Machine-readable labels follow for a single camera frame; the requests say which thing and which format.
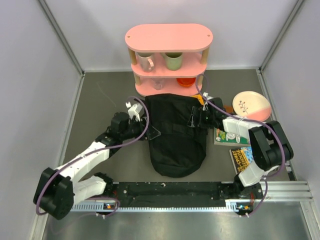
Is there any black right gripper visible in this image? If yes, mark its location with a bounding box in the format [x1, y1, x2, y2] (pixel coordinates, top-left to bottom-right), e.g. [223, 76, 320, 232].
[187, 106, 216, 129]

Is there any green coin book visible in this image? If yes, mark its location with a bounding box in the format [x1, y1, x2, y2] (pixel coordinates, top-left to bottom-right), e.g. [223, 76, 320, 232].
[213, 128, 250, 147]

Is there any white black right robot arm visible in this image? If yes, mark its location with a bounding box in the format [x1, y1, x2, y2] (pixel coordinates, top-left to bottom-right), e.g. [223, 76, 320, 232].
[188, 97, 294, 198]

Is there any black yellow treehouse book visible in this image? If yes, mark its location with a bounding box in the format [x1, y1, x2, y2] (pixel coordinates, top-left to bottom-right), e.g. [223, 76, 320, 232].
[229, 146, 254, 174]

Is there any green mug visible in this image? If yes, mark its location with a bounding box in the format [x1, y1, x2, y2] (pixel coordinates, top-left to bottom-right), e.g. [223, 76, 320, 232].
[160, 52, 183, 71]

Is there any pink mug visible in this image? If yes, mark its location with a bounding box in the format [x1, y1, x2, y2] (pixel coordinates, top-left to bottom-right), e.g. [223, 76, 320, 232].
[137, 52, 155, 72]

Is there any clear drinking glass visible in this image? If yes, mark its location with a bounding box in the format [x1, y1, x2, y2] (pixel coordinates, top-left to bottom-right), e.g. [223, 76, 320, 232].
[152, 78, 165, 91]

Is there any pink wooden shelf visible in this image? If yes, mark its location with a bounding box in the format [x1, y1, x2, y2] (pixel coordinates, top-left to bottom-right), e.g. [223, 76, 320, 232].
[124, 23, 214, 97]

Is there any brown leather wallet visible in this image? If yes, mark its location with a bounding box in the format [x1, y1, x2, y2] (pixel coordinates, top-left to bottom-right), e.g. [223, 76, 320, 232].
[223, 105, 234, 114]

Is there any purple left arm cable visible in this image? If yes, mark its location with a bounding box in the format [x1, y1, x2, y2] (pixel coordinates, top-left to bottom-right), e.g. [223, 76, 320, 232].
[36, 96, 150, 216]

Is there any orange plastic bowl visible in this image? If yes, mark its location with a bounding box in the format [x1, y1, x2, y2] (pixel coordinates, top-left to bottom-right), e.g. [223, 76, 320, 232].
[176, 77, 196, 88]

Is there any orange paperback book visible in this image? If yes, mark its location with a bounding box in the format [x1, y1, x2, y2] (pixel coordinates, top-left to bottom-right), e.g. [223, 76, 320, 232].
[192, 94, 205, 106]

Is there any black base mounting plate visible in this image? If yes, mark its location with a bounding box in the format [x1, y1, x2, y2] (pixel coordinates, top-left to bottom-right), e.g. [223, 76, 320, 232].
[103, 181, 263, 208]

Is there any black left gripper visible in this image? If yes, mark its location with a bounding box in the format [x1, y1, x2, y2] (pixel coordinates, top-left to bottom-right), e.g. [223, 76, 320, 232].
[120, 116, 161, 141]

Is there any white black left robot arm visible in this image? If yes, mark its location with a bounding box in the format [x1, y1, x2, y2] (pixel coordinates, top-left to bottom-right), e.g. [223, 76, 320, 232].
[33, 112, 150, 220]

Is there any pink and cream plate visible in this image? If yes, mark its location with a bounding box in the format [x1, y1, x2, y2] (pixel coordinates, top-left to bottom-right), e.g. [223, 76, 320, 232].
[232, 91, 272, 122]

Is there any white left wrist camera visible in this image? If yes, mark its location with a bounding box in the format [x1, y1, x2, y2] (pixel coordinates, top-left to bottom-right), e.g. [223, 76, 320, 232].
[125, 101, 143, 122]

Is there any black student backpack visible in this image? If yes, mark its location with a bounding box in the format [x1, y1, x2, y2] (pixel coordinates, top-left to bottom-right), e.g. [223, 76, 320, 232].
[145, 94, 208, 178]

